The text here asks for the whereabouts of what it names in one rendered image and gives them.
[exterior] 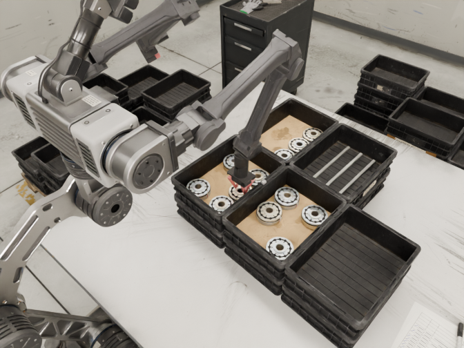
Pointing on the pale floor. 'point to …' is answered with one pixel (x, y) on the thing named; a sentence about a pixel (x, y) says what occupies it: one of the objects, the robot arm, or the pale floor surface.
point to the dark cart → (262, 34)
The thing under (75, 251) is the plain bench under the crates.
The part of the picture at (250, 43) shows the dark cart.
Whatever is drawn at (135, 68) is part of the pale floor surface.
